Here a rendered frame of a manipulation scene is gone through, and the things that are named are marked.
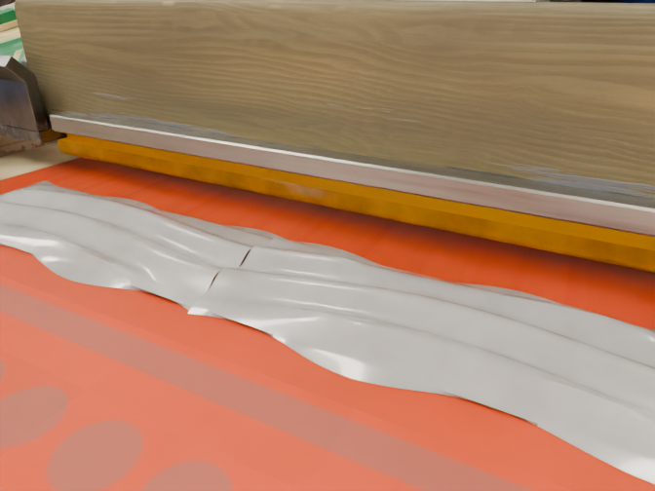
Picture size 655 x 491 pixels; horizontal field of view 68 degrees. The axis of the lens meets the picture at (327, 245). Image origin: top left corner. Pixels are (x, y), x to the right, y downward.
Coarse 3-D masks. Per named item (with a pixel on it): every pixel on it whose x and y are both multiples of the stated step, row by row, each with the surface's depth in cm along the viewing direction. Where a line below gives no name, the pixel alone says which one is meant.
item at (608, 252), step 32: (96, 160) 33; (128, 160) 31; (160, 160) 30; (256, 192) 28; (288, 192) 27; (320, 192) 26; (416, 224) 24; (448, 224) 23; (480, 224) 22; (512, 224) 22; (576, 256) 21; (608, 256) 20; (640, 256) 20
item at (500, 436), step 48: (336, 240) 24; (384, 240) 24; (432, 240) 24; (480, 240) 24; (528, 288) 20; (576, 288) 20; (624, 288) 20; (192, 336) 17; (240, 336) 17; (336, 384) 15; (432, 432) 13; (480, 432) 13; (528, 432) 13; (576, 480) 12; (624, 480) 12
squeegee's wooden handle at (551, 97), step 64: (64, 0) 28; (128, 0) 26; (192, 0) 24; (256, 0) 23; (320, 0) 21; (384, 0) 20; (64, 64) 29; (128, 64) 27; (192, 64) 25; (256, 64) 23; (320, 64) 22; (384, 64) 21; (448, 64) 19; (512, 64) 18; (576, 64) 18; (640, 64) 17; (192, 128) 27; (256, 128) 25; (320, 128) 23; (384, 128) 22; (448, 128) 20; (512, 128) 19; (576, 128) 18; (640, 128) 17; (640, 192) 18
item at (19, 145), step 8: (0, 136) 35; (0, 144) 35; (8, 144) 36; (16, 144) 36; (24, 144) 37; (32, 144) 37; (40, 144) 38; (48, 144) 39; (0, 152) 35; (8, 152) 36; (16, 152) 36
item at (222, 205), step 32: (0, 192) 29; (96, 192) 29; (128, 192) 29; (160, 192) 29; (192, 192) 30; (224, 192) 30; (224, 224) 25; (256, 224) 25; (288, 224) 25; (0, 256) 22; (32, 256) 22; (64, 288) 20; (96, 288) 20; (128, 320) 18; (160, 320) 18
